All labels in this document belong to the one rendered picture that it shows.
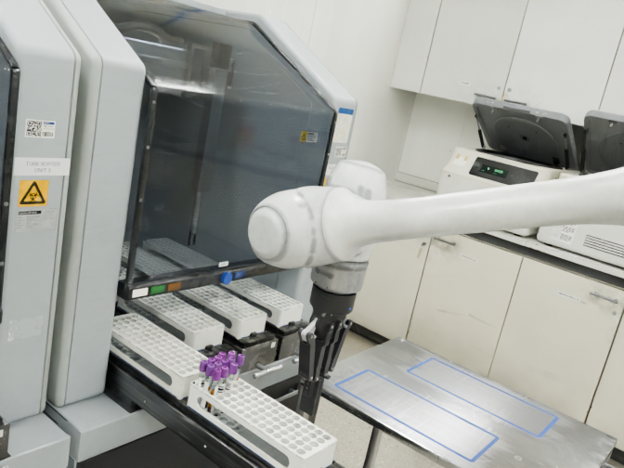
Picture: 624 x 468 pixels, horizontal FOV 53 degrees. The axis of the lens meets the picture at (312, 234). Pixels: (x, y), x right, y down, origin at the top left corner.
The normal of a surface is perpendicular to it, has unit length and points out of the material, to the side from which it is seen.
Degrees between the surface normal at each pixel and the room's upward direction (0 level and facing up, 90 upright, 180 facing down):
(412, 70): 90
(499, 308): 90
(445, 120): 90
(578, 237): 90
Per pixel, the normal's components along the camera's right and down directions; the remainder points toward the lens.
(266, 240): -0.65, 0.11
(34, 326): 0.76, 0.30
